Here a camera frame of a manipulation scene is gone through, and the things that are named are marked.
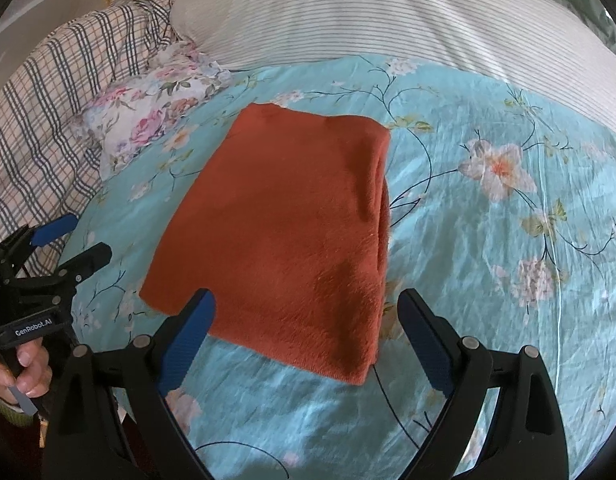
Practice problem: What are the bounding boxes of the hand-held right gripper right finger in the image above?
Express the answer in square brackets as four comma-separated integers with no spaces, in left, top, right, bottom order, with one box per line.
[397,287,570,480]

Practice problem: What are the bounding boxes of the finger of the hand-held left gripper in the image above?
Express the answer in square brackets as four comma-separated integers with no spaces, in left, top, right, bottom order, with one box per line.
[62,241,114,287]
[28,213,80,250]

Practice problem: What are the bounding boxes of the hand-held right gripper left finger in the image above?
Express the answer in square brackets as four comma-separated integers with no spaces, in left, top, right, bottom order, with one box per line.
[40,287,217,480]

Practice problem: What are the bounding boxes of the orange knit sweater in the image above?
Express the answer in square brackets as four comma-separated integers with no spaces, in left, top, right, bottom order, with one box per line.
[138,102,393,387]

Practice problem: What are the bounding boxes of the person's left hand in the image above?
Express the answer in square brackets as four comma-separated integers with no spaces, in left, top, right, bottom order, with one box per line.
[0,337,54,411]

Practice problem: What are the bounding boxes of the turquoise floral bed sheet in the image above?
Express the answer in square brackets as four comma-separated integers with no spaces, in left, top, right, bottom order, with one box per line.
[70,55,616,480]

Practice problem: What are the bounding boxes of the plaid blanket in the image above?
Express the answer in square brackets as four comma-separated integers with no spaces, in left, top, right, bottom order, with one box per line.
[0,0,194,281]

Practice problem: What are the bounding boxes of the floral ruffled pillow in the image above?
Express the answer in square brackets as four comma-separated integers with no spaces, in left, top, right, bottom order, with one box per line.
[70,42,234,176]

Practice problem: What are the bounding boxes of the white striped pillow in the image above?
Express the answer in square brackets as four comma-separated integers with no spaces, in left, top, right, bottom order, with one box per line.
[169,0,616,136]

